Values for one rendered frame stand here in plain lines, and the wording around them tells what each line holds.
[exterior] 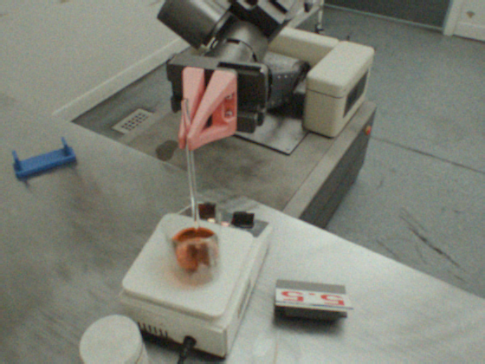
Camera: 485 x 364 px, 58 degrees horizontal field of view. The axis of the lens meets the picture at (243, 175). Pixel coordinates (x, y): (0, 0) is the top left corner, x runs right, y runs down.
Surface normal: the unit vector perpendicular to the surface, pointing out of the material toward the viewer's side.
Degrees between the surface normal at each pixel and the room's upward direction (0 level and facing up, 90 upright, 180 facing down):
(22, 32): 90
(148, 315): 90
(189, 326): 90
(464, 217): 0
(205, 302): 0
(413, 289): 0
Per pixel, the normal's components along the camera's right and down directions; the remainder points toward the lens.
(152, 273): 0.00, -0.75
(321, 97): -0.52, 0.56
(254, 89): -0.26, 0.64
